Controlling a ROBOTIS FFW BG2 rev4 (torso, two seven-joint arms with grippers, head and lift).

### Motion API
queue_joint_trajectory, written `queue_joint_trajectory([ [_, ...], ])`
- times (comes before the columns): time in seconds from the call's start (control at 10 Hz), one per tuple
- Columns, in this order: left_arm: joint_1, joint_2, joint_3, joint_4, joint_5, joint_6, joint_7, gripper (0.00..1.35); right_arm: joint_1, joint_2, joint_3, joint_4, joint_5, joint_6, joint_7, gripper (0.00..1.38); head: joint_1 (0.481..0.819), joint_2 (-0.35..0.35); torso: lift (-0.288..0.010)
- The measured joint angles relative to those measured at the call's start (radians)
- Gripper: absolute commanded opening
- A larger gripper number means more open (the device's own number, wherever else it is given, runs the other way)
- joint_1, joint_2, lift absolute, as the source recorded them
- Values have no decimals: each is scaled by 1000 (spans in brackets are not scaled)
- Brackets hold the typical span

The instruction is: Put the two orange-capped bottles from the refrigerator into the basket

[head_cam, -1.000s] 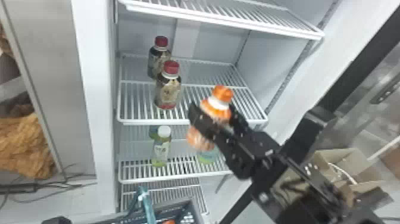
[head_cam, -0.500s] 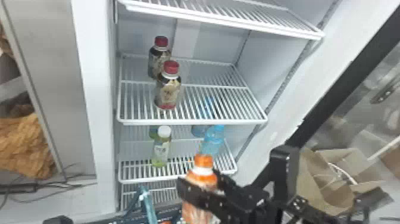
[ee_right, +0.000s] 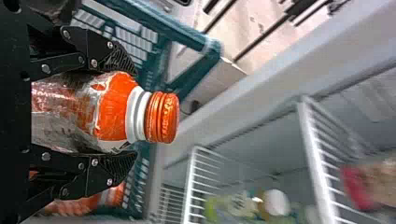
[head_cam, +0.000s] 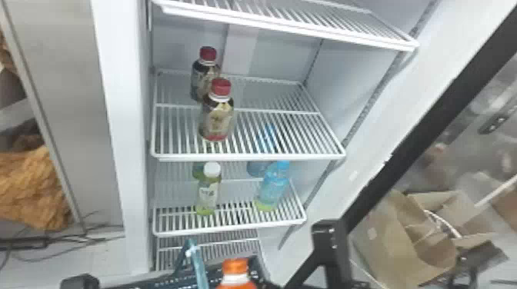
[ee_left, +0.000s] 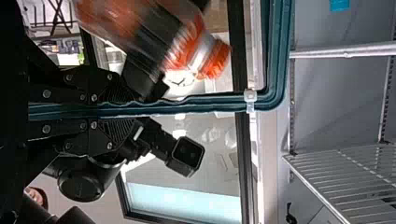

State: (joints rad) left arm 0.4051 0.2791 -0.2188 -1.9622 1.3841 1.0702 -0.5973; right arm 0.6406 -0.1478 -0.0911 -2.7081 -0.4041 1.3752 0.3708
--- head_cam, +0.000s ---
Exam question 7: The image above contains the orange bottle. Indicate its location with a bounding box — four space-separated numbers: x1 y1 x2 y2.
215 257 259 289

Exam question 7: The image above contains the white fridge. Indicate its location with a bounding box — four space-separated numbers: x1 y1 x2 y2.
0 0 517 286

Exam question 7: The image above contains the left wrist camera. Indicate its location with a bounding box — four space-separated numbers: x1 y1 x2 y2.
60 274 101 289

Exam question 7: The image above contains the blue bottle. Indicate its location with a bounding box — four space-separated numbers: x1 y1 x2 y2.
246 161 271 179
254 160 292 212

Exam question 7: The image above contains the black cable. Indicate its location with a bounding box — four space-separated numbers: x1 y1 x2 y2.
0 210 124 271

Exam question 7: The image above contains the green bottle white cap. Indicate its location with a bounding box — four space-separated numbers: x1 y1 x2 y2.
195 161 222 217

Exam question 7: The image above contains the fridge door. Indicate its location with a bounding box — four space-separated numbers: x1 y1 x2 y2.
282 7 517 289

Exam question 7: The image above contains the cardboard box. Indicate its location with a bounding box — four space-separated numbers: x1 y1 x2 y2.
350 188 511 289

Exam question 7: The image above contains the dark bottle red cap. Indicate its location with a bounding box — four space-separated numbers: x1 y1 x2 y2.
198 78 236 142
189 45 222 103

